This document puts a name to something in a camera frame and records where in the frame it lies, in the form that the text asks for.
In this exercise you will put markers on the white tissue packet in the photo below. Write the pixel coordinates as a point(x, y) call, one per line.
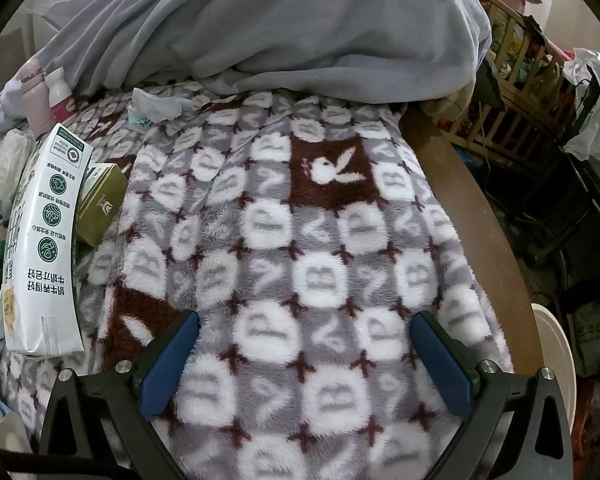
point(12, 160)

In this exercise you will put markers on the dark green bag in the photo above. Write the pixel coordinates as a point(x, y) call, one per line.
point(592, 335)

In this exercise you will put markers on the white plastic bag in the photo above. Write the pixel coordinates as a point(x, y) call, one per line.
point(597, 125)

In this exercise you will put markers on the wooden crib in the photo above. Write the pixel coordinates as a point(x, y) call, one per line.
point(517, 125)

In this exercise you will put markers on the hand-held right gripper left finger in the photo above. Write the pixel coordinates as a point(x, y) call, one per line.
point(170, 365)

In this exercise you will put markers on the wooden bed frame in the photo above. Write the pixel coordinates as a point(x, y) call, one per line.
point(460, 185)

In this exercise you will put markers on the white wrapper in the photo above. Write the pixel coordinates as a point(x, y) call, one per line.
point(150, 105)

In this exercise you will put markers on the red plastic bag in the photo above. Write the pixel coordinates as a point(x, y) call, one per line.
point(595, 410)

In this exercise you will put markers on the brown grey printed fleece blanket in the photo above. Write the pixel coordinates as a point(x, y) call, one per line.
point(280, 240)

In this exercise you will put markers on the olive green box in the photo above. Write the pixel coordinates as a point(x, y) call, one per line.
point(100, 210)

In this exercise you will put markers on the white green milk carton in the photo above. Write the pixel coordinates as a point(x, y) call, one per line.
point(45, 260)

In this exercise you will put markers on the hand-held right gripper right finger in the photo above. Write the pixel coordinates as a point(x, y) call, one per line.
point(440, 365)

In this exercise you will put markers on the white plastic bin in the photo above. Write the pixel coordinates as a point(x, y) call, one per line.
point(555, 360)

